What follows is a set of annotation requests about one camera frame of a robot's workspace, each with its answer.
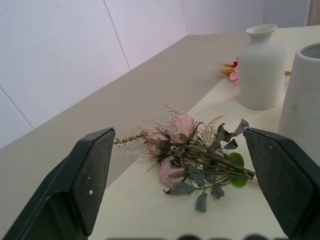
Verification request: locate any pink and red flower bunch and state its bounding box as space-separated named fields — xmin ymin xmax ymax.
xmin=216 ymin=57 xmax=292 ymax=86

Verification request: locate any white wide cylindrical vase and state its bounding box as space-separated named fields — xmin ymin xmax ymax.
xmin=278 ymin=42 xmax=320 ymax=161

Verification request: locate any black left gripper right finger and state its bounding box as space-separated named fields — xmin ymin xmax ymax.
xmin=243 ymin=126 xmax=320 ymax=240

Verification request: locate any white narrow-neck ceramic vase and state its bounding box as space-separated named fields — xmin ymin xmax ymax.
xmin=238 ymin=23 xmax=286 ymax=110

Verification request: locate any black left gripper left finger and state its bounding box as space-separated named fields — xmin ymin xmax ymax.
xmin=0 ymin=127 xmax=116 ymax=240

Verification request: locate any pink rose bouquet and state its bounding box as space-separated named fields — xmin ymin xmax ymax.
xmin=113 ymin=101 xmax=256 ymax=213

